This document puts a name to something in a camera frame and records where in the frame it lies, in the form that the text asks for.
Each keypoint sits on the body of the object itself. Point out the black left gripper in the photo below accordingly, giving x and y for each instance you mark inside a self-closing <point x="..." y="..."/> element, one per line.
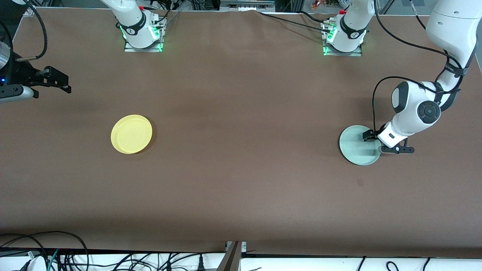
<point x="369" y="135"/>

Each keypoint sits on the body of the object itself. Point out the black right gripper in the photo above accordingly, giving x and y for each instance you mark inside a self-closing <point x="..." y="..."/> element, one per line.
<point x="23" y="72"/>

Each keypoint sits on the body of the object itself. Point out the pale green round plate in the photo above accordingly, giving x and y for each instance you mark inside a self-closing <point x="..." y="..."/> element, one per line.
<point x="356" y="148"/>

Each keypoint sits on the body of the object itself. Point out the yellow round plate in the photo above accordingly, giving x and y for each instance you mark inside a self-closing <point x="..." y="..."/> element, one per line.
<point x="131" y="134"/>

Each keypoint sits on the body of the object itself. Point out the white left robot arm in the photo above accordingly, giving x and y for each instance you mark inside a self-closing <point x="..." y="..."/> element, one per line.
<point x="414" y="109"/>

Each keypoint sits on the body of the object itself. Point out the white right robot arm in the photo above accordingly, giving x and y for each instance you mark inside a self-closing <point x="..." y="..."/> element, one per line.
<point x="135" y="26"/>

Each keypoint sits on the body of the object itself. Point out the matte table cover sheet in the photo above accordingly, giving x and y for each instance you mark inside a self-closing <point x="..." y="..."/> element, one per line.
<point x="263" y="188"/>

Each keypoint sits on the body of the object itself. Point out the grey metal box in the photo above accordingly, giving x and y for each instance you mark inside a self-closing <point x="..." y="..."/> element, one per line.
<point x="246" y="4"/>

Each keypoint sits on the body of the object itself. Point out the black power plug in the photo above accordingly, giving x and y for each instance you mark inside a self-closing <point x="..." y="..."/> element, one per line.
<point x="201" y="263"/>

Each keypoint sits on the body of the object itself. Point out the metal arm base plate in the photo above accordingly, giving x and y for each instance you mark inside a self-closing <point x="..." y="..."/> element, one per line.
<point x="342" y="54"/>
<point x="143" y="49"/>

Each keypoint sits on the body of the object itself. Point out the metal frame bracket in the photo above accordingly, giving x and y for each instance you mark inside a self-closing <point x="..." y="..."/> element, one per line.
<point x="231" y="259"/>

